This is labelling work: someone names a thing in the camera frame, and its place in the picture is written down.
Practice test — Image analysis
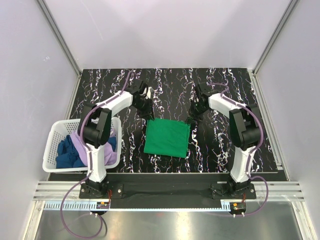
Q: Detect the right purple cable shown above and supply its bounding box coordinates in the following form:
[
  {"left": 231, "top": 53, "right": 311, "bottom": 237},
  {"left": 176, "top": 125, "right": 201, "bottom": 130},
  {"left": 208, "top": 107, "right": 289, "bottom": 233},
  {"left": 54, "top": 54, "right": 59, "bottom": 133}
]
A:
[{"left": 243, "top": 175, "right": 270, "bottom": 216}]

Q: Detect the right orange connector box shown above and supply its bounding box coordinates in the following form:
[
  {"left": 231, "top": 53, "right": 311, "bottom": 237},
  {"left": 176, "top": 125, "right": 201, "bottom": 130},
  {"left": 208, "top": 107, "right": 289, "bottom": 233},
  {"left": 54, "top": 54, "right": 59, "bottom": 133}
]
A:
[{"left": 231, "top": 202, "right": 247, "bottom": 212}]

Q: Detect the purple cable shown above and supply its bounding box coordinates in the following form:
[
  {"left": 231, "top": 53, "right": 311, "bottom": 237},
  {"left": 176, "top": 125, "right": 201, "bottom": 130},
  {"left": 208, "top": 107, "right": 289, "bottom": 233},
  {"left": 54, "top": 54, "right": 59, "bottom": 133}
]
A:
[
  {"left": 60, "top": 181, "right": 109, "bottom": 238},
  {"left": 243, "top": 175, "right": 270, "bottom": 216}
]

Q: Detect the right aluminium frame post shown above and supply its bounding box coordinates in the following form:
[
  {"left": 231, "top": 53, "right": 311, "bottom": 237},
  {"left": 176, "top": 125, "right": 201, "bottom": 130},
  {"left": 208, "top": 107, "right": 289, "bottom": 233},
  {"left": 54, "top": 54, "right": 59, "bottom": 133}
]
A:
[{"left": 252, "top": 0, "right": 300, "bottom": 76}]

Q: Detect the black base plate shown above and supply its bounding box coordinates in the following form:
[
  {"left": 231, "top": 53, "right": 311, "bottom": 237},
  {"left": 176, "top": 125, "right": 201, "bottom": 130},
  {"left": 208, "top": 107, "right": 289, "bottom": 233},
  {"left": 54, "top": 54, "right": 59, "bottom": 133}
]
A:
[{"left": 78, "top": 172, "right": 257, "bottom": 210}]

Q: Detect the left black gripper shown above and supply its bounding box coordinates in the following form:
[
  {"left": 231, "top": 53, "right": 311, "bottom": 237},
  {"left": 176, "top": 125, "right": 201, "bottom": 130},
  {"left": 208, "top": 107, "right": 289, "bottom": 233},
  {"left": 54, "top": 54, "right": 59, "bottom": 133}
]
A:
[{"left": 132, "top": 97, "right": 154, "bottom": 121}]

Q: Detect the white slotted cable duct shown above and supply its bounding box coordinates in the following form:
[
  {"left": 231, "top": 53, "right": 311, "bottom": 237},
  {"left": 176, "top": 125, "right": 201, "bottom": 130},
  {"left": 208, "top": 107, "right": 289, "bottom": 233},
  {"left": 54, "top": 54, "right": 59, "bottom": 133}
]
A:
[{"left": 44, "top": 201, "right": 235, "bottom": 212}]

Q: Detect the aluminium frame post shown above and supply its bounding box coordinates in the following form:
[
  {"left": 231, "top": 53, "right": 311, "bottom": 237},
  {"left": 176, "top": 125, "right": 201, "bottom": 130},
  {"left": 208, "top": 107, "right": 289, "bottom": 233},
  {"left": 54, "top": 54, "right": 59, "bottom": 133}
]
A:
[
  {"left": 252, "top": 0, "right": 300, "bottom": 76},
  {"left": 35, "top": 0, "right": 82, "bottom": 77}
]

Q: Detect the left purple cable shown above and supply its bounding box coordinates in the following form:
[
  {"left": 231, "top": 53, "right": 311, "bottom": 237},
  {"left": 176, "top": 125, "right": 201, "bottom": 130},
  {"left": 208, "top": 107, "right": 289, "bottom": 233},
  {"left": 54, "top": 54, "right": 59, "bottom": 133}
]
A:
[{"left": 60, "top": 181, "right": 109, "bottom": 238}]

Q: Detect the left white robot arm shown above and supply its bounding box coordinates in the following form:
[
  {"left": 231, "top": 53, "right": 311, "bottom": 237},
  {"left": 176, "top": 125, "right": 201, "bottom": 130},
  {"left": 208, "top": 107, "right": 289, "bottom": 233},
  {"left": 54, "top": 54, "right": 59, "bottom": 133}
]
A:
[{"left": 78, "top": 80, "right": 154, "bottom": 198}]

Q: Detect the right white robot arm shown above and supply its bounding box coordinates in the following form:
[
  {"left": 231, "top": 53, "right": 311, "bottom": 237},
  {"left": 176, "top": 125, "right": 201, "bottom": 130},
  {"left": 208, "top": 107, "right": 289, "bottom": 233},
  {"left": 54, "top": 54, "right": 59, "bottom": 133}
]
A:
[{"left": 186, "top": 83, "right": 265, "bottom": 199}]

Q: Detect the lilac t shirt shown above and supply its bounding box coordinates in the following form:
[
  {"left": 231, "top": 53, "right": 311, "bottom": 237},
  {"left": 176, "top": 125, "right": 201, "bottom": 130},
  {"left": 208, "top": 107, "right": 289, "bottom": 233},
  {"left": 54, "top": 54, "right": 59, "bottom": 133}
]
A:
[{"left": 69, "top": 130, "right": 117, "bottom": 168}]

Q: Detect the white plastic laundry basket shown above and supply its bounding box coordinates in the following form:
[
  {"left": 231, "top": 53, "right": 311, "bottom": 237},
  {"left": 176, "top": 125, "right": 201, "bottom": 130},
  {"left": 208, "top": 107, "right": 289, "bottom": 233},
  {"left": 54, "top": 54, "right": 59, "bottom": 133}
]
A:
[{"left": 42, "top": 117, "right": 122, "bottom": 173}]

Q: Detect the green t shirt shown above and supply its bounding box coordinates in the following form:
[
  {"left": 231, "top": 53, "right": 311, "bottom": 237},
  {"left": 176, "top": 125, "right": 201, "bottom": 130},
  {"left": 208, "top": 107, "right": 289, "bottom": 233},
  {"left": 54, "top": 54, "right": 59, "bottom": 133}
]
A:
[{"left": 144, "top": 118, "right": 191, "bottom": 158}]

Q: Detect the dark blue t shirt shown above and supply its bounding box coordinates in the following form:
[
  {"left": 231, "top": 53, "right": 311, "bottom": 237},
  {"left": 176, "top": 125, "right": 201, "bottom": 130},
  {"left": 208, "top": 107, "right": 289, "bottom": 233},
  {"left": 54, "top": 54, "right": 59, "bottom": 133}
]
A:
[{"left": 55, "top": 136, "right": 118, "bottom": 169}]

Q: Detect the aluminium front rail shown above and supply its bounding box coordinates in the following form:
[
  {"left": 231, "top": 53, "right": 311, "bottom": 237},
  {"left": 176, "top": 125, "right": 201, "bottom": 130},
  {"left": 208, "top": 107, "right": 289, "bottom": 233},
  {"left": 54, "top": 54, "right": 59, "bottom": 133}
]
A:
[{"left": 34, "top": 181, "right": 304, "bottom": 202}]

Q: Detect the orange connector box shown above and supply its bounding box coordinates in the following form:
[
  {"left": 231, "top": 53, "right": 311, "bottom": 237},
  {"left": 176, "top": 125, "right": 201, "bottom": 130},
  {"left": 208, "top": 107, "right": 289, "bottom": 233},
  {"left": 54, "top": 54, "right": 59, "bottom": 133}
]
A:
[
  {"left": 231, "top": 202, "right": 247, "bottom": 212},
  {"left": 96, "top": 201, "right": 110, "bottom": 209}
]

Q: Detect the left orange connector box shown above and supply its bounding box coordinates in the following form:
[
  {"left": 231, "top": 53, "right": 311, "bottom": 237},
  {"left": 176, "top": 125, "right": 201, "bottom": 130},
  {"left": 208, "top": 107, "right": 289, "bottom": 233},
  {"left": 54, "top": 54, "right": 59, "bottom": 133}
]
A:
[{"left": 96, "top": 201, "right": 110, "bottom": 209}]

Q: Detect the left aluminium frame post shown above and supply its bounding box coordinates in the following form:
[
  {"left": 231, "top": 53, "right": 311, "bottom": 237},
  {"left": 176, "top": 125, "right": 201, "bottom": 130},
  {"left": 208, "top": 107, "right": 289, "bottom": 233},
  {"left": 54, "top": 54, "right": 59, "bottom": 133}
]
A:
[{"left": 35, "top": 0, "right": 82, "bottom": 77}]

